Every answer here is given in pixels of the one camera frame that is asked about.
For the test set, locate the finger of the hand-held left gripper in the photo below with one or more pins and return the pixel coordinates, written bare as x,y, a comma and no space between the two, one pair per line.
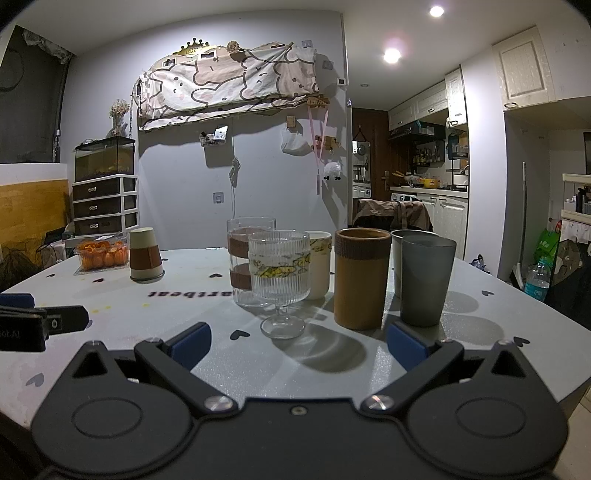
16,300
64,319

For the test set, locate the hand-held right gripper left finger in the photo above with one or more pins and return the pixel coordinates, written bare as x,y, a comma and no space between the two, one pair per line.
190,346

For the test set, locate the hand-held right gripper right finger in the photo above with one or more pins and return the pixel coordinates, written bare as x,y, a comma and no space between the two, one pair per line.
406,345

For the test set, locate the paper cup with brown sleeve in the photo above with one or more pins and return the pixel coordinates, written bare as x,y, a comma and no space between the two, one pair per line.
146,256

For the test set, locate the dark grey plastic cup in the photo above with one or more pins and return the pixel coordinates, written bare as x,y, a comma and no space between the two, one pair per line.
427,281

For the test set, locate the light grey plastic cup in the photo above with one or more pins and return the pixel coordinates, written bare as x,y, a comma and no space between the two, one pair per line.
396,258

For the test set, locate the dark dried plant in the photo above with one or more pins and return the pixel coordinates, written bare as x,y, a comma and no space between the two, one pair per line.
18,267

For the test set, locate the clear box of oranges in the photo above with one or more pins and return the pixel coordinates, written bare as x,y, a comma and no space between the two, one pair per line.
102,254

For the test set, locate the brown ceramic tumbler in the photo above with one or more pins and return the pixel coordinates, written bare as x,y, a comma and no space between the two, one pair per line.
362,281

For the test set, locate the clear glass with brown bands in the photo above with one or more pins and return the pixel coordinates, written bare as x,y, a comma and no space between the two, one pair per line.
240,272

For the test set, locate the wooden board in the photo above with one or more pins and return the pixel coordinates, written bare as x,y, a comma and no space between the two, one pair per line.
32,207

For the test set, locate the cream white mug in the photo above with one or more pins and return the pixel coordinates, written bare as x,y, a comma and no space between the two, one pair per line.
320,267

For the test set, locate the ribbed stemmed glass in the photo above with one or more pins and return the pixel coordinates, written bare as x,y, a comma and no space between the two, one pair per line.
279,267

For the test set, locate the white drawer unit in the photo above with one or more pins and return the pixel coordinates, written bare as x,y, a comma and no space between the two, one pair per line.
105,207

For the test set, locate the chair with brown cloth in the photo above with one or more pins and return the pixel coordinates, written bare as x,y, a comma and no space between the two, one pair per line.
392,213

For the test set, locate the plastic water bottle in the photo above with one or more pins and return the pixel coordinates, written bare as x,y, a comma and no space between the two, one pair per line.
538,281

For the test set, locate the white washing machine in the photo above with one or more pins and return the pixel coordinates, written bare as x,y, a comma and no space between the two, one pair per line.
404,197

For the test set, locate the glass fish tank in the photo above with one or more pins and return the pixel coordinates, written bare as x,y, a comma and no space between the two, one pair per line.
105,159

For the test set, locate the white mop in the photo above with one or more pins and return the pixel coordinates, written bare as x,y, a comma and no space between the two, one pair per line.
523,221

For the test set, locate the green bag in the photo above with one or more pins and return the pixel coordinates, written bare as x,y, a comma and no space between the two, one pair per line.
548,247

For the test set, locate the plush sheep toy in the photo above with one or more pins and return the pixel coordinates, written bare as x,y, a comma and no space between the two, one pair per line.
332,170

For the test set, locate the dark wooden door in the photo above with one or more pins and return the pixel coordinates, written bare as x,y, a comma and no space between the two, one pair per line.
376,152

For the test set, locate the vase of dried flowers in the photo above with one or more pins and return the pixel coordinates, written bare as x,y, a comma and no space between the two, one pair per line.
119,113

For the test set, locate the black range hood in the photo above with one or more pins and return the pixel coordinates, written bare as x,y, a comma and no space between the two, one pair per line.
418,130

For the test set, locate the white hanging pouch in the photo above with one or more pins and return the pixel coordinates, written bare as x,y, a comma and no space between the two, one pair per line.
294,142

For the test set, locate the printed blanket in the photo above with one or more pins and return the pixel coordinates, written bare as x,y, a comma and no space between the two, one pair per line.
231,78

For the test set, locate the ceiling spotlight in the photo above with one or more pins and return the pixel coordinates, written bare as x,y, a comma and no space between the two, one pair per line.
392,55
436,11

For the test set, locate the gold crown decoration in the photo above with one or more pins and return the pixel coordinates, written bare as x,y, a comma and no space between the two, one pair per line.
197,48

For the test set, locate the wall socket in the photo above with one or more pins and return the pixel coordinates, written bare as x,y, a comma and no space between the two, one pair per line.
217,197

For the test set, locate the cream wall cabinet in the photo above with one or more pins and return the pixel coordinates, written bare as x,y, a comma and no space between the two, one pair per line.
524,69

